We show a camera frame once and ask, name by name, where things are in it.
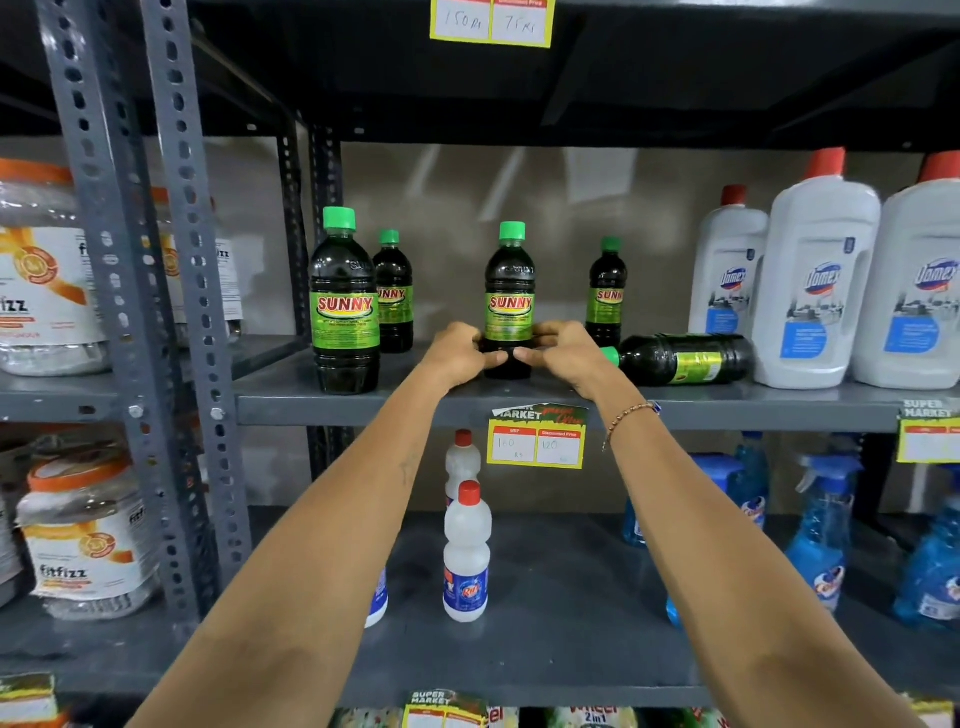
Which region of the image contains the dark bottle green cap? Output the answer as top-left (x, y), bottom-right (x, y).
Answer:
top-left (309, 206), bottom-right (382, 396)
top-left (585, 236), bottom-right (630, 348)
top-left (480, 221), bottom-right (537, 381)
top-left (372, 228), bottom-right (415, 355)
top-left (600, 333), bottom-right (756, 389)

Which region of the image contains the yellow shelf price tag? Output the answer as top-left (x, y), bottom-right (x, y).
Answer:
top-left (896, 399), bottom-right (960, 465)
top-left (429, 0), bottom-right (558, 50)
top-left (903, 693), bottom-right (956, 728)
top-left (401, 689), bottom-right (491, 728)
top-left (486, 402), bottom-right (590, 471)
top-left (0, 672), bottom-right (61, 728)

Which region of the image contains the person's right hand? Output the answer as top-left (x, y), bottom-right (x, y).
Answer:
top-left (513, 320), bottom-right (625, 403)

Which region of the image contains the green detergent packet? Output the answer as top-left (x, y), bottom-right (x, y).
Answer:
top-left (328, 707), bottom-right (406, 728)
top-left (546, 705), bottom-right (640, 728)

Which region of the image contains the large white bottle red cap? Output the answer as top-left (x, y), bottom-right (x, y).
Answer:
top-left (687, 184), bottom-right (771, 340)
top-left (751, 146), bottom-right (883, 391)
top-left (850, 150), bottom-right (960, 392)

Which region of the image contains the beaded wrist bracelet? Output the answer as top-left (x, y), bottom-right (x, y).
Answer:
top-left (601, 401), bottom-right (663, 453)

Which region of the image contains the person's left forearm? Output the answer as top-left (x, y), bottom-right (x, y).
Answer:
top-left (126, 367), bottom-right (453, 728)

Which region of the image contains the grey metal shelving rack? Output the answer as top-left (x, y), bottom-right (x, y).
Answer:
top-left (138, 0), bottom-right (960, 728)
top-left (0, 0), bottom-right (310, 680)

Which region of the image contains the person's left hand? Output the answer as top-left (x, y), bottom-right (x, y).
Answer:
top-left (417, 322), bottom-right (510, 395)

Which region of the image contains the person's right forearm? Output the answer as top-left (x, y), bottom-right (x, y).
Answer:
top-left (589, 377), bottom-right (931, 728)

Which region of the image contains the clear jar orange lid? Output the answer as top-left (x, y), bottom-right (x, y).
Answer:
top-left (0, 158), bottom-right (114, 378)
top-left (15, 447), bottom-right (163, 623)
top-left (148, 186), bottom-right (244, 348)

